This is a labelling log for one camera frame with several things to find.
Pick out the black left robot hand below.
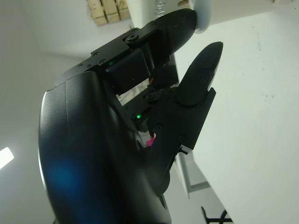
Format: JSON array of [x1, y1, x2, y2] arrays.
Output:
[[38, 8, 224, 224]]

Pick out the white two-slot toaster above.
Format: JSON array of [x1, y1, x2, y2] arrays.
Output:
[[126, 0, 299, 27]]

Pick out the ceiling light panel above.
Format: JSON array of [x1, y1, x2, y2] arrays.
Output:
[[0, 146, 14, 169]]

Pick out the wooden shipping crates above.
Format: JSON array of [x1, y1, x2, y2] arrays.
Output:
[[87, 0, 130, 26]]

